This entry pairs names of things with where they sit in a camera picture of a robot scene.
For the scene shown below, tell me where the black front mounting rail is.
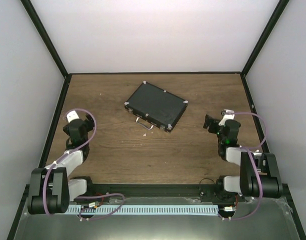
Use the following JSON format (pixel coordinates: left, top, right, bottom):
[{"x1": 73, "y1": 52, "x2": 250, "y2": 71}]
[{"x1": 22, "y1": 183, "x2": 290, "y2": 203}]

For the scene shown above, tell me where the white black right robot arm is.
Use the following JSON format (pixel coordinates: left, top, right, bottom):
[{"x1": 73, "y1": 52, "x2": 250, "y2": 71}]
[{"x1": 203, "y1": 114, "x2": 283, "y2": 202}]

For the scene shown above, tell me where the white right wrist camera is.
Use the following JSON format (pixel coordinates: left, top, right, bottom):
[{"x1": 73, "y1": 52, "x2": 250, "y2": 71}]
[{"x1": 218, "y1": 109, "x2": 235, "y2": 126}]

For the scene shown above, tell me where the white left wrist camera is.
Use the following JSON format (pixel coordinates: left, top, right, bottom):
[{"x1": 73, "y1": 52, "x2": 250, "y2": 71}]
[{"x1": 65, "y1": 110, "x2": 80, "y2": 123}]

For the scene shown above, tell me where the black poker chip case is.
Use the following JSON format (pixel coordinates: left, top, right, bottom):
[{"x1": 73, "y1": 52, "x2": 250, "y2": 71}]
[{"x1": 124, "y1": 81, "x2": 189, "y2": 133}]

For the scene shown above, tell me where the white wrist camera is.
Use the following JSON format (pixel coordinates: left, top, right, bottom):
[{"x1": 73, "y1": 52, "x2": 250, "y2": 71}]
[
  {"x1": 218, "y1": 109, "x2": 235, "y2": 126},
  {"x1": 65, "y1": 110, "x2": 80, "y2": 123}
]

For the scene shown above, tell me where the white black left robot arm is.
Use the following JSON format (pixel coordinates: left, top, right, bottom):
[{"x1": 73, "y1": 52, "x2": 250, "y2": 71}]
[{"x1": 27, "y1": 108, "x2": 97, "y2": 215}]

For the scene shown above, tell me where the light blue slotted cable duct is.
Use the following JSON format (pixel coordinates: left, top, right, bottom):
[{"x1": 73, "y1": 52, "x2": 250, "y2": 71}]
[{"x1": 65, "y1": 205, "x2": 219, "y2": 216}]

